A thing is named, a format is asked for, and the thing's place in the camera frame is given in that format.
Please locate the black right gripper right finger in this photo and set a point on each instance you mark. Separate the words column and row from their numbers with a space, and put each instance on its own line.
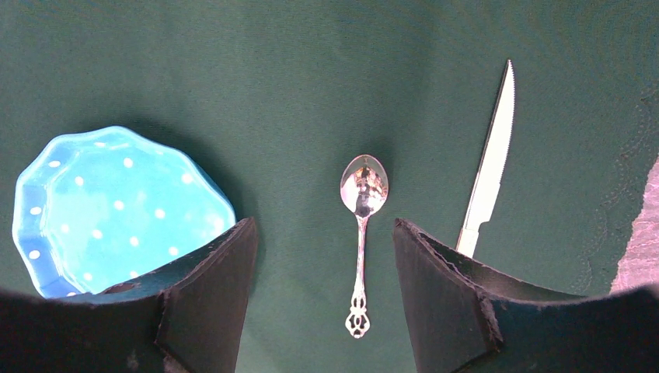
column 464, row 316

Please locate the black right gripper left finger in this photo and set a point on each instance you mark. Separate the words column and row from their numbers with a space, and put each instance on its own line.
column 186, row 316

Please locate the blue polka dot plate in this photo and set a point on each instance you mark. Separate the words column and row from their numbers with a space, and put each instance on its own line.
column 99, row 208

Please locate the black handled knife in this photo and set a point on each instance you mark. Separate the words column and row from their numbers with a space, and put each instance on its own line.
column 486, row 186

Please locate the silver spoon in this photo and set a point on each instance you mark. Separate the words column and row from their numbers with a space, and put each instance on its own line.
column 364, row 188

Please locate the dark green cloth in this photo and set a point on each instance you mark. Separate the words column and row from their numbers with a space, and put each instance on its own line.
column 273, row 99

